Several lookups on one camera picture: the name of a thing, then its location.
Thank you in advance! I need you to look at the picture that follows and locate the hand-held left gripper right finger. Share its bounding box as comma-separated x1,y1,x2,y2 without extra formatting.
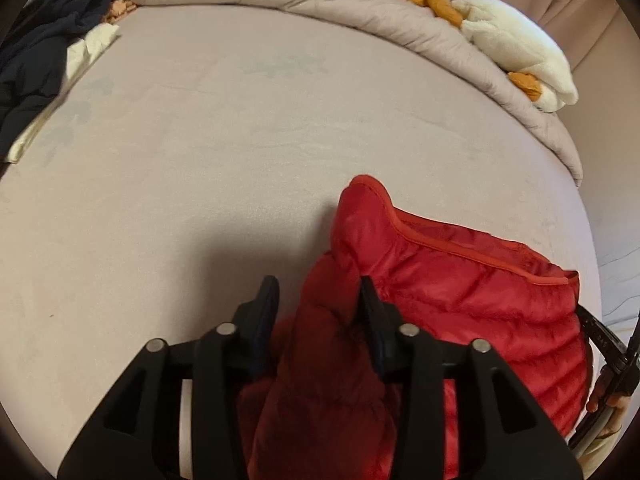
359,275,585,480

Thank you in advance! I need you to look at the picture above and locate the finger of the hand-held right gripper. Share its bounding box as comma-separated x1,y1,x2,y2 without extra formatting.
577,305,629,363

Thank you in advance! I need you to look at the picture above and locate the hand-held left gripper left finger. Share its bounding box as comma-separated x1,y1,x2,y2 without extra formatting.
56,275,281,480

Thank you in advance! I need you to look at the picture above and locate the red down jacket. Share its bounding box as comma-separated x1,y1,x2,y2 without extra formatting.
237,174,593,480

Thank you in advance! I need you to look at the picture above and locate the person's right hand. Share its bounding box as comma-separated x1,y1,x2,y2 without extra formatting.
586,391,627,427

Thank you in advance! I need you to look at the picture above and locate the bed with beige sheet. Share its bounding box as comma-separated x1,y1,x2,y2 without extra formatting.
0,2,603,480

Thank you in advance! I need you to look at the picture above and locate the white plush goose toy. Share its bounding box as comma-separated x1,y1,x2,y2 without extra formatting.
357,0,580,113

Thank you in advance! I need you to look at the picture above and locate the cream garment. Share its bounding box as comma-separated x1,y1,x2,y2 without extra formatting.
0,22,122,164

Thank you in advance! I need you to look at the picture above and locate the pink curtain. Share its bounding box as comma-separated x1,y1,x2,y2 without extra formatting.
450,0,640,78

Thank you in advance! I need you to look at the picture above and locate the small peach plush toy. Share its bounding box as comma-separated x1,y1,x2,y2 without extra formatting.
104,0,138,26

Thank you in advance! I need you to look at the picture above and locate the navy garment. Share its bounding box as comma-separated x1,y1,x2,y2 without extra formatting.
0,0,116,150

